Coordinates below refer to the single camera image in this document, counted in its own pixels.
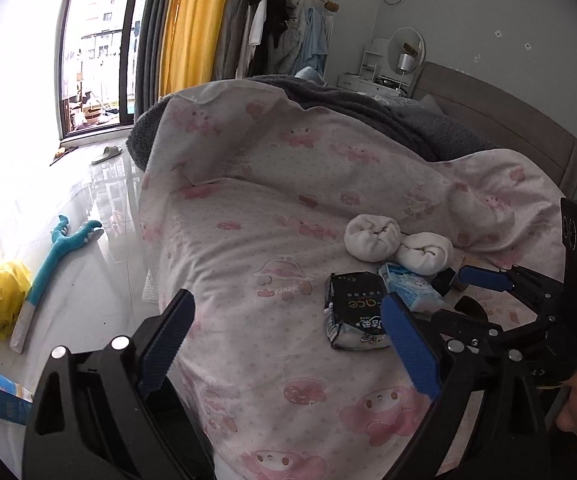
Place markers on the round white mirror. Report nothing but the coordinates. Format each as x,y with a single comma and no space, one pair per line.
408,50

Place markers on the beige hanging jacket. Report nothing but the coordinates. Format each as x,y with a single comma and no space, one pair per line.
291,35

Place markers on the rolled white sock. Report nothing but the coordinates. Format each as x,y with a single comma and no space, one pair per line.
426,255
368,240

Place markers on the teal toy grabber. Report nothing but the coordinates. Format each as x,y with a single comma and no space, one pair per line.
53,265

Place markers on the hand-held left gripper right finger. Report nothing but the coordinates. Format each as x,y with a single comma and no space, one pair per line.
411,350

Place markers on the grey curtain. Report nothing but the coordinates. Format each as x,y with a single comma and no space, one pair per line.
156,35
233,35

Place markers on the white hanging garment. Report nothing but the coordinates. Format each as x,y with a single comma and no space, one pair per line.
257,25

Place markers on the white dresser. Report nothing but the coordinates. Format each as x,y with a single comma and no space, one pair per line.
363,82

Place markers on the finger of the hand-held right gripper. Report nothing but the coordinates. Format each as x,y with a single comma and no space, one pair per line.
468,322
488,278

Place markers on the light blue hanging shirt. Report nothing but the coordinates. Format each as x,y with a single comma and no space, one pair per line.
316,40

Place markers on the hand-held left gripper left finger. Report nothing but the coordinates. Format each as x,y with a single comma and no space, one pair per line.
166,345

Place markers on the black tissue packet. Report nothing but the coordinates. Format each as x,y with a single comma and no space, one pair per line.
353,305

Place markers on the pink printed blanket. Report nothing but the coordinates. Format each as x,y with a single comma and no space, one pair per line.
268,210

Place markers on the grey fleece blanket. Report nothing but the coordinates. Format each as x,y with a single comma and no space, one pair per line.
368,110

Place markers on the black hanging garment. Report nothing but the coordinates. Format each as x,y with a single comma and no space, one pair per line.
271,2

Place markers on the white shelf rack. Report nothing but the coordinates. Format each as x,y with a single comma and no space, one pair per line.
374,57

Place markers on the yellow curtain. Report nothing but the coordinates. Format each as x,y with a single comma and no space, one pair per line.
193,25

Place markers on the cardboard tube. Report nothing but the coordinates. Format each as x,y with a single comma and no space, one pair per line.
462,286

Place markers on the dark window frame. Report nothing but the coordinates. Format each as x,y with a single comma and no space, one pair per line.
68,60

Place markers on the small black packet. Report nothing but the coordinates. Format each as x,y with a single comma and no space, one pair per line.
442,282

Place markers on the light blue tissue packet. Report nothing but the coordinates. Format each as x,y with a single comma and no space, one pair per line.
413,290

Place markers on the pale slipper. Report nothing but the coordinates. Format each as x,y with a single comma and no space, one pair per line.
107,154

